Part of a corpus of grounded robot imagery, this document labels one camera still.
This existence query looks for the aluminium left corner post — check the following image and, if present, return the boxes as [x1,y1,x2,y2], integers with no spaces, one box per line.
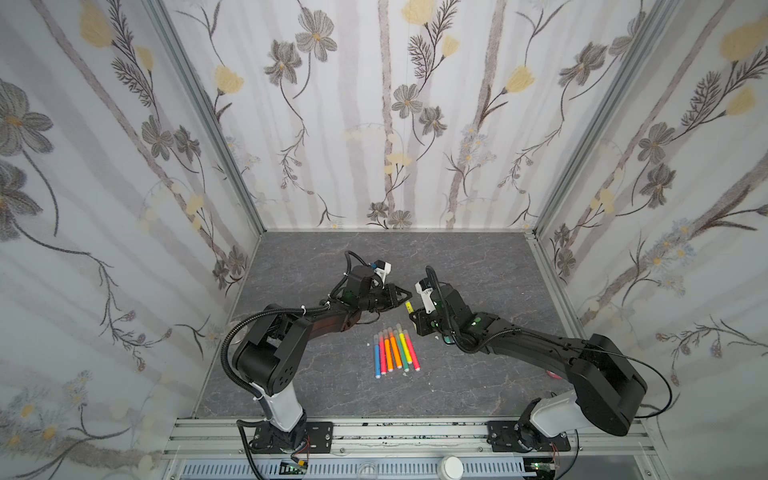
[142,0,266,238]

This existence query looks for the white vented cable duct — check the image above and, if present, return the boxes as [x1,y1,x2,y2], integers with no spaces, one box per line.
[179,458,538,480]

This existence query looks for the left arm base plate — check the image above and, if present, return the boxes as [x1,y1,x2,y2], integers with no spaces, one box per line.
[246,422,334,455]

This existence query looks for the white round knob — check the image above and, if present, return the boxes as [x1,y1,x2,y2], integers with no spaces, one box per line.
[437,455,465,480]

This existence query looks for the small green circuit board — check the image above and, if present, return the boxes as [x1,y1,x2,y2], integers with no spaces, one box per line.
[278,459,308,475]

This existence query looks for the pink marker pen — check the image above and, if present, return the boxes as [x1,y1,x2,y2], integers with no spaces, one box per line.
[378,332,388,376]

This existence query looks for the green marker pen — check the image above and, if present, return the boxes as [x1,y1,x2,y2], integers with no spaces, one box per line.
[394,334,409,372]

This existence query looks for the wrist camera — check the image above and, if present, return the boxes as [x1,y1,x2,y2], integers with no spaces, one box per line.
[415,280,435,314]
[370,260,392,289]

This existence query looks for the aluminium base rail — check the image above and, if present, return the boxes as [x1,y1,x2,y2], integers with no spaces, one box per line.
[163,417,669,479]

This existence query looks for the aluminium corner post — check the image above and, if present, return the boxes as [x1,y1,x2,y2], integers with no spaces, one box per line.
[531,0,681,240]
[142,0,266,238]

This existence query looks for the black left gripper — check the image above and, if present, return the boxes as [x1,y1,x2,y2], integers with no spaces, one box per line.
[357,285,412,313]

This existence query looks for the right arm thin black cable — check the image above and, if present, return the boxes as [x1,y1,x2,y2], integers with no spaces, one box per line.
[575,347,674,420]

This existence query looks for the orange marker pen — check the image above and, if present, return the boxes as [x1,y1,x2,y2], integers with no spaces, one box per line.
[387,328,403,369]
[382,331,394,372]

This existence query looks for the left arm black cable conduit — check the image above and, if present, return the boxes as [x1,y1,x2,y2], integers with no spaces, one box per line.
[219,304,331,400]

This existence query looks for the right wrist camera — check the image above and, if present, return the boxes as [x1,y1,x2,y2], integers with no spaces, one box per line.
[415,280,435,314]

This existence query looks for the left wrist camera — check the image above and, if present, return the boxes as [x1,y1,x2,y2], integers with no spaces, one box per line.
[370,260,392,289]

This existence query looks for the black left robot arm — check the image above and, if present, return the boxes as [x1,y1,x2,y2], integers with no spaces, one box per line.
[220,262,412,433]

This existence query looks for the thin blue marker pen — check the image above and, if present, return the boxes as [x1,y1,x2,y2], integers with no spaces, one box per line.
[373,334,382,379]

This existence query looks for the aluminium right corner post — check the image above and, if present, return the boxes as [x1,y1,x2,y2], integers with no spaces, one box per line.
[531,0,681,240]

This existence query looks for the right small circuit board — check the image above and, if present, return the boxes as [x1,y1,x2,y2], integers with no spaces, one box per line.
[523,457,557,480]

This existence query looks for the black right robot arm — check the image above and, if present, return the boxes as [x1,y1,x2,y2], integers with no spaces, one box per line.
[409,281,648,451]

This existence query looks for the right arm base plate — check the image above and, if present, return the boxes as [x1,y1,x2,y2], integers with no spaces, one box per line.
[486,398,572,453]

